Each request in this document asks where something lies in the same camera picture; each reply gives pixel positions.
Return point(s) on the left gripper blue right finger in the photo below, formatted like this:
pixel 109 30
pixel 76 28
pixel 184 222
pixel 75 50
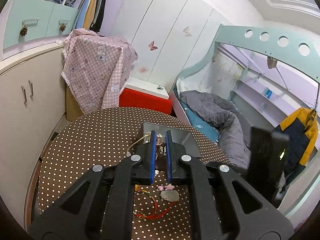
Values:
pixel 183 169

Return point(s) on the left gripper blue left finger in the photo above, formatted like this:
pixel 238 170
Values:
pixel 138 169

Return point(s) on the grey metal jewelry box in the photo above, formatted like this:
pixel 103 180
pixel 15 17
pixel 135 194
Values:
pixel 179 136

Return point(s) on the pink flower hair clip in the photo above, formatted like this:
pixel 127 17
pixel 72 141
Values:
pixel 167 187

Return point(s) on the grey stone pendant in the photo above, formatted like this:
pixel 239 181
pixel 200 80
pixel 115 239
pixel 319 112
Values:
pixel 170 196

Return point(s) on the grey duvet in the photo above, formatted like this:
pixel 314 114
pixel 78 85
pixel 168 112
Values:
pixel 234 130

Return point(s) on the yellow navy jacket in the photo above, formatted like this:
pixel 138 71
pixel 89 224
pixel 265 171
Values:
pixel 302 128

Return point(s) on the brown polka dot tablecloth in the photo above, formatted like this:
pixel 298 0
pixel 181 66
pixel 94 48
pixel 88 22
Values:
pixel 105 137

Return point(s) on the teal bed sheet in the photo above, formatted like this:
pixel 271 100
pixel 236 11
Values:
pixel 209 131

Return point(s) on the red storage box white lid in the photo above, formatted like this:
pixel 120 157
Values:
pixel 143 94

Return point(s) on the pink checkered bear cloth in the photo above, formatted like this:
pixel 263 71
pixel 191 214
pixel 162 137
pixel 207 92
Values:
pixel 96 68

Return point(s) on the cream low cabinet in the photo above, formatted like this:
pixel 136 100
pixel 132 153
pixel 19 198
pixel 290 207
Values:
pixel 32 104

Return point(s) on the white wardrobe with butterflies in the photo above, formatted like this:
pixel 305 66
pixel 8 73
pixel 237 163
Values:
pixel 168 35

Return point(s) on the hanging clothes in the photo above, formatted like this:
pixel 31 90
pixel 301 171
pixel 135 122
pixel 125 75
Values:
pixel 90 15

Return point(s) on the teal drawer shelf unit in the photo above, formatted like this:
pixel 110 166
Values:
pixel 27 24

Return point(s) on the teal bunk bed frame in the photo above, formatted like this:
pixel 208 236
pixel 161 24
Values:
pixel 297 54

